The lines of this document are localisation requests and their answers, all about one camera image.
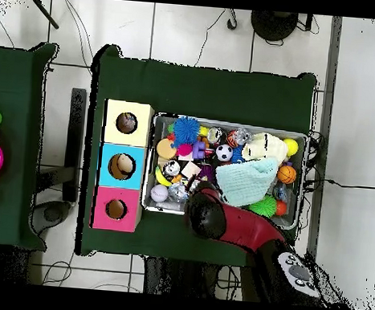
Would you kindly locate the black rod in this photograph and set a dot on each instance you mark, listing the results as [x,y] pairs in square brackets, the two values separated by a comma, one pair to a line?
[42,10]

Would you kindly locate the orange basketball toy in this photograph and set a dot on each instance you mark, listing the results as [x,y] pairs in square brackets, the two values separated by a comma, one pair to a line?
[286,174]

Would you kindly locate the black stand bar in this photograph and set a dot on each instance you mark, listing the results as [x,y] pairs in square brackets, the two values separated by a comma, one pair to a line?
[75,136]

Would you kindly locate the yellow plastic ball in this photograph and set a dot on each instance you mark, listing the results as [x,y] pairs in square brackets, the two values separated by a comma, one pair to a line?
[291,147]

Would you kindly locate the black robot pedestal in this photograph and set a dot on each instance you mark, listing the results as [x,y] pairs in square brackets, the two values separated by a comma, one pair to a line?
[177,280]

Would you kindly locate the black round stand base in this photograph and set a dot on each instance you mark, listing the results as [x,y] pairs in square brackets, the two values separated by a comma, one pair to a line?
[273,24]

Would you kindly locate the dark green tablecloth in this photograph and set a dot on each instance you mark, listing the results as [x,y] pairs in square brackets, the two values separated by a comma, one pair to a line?
[6,163]
[211,92]

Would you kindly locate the large green spiky ball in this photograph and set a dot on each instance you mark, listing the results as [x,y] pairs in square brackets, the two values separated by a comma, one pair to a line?
[264,206]

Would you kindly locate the mint knitted cloth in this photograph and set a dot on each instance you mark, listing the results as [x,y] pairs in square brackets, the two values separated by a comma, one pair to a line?
[243,182]

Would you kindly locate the wooden three-hole sorting box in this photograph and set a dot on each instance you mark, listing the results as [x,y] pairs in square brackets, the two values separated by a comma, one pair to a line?
[134,134]

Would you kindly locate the yellow banana toy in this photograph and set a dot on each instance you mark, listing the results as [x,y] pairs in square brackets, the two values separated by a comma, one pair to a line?
[161,177]

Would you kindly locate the toy burger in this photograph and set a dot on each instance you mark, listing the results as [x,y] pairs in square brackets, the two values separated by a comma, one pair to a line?
[166,148]

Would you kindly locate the grey round base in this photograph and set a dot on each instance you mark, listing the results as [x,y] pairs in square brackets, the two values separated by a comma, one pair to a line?
[52,215]

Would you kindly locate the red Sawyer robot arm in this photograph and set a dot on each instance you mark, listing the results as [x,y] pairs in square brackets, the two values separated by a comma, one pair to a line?
[243,227]

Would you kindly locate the small soccer ball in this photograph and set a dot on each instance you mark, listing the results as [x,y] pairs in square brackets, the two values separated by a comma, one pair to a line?
[224,152]

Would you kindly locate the white baseball toy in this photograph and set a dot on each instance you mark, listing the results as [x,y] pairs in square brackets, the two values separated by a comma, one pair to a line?
[159,193]

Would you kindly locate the blue spiky rubber ball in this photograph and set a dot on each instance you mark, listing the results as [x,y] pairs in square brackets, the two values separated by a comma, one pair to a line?
[186,129]

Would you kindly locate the cream knitted cloth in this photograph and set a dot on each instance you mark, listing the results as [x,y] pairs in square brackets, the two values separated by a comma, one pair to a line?
[262,146]

